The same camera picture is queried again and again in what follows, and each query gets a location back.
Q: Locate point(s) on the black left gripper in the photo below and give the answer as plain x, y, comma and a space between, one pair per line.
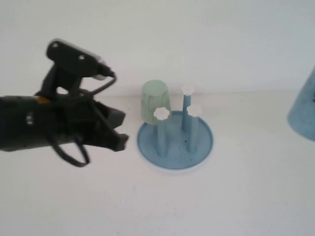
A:
78, 120

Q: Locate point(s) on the light blue plastic cup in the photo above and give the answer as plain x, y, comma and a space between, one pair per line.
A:
304, 113

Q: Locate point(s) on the light green plastic cup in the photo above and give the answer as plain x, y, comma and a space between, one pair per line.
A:
152, 103

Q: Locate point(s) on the blue cup drying rack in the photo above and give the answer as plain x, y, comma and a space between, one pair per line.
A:
174, 153

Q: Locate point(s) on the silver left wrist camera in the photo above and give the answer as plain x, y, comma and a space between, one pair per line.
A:
69, 56

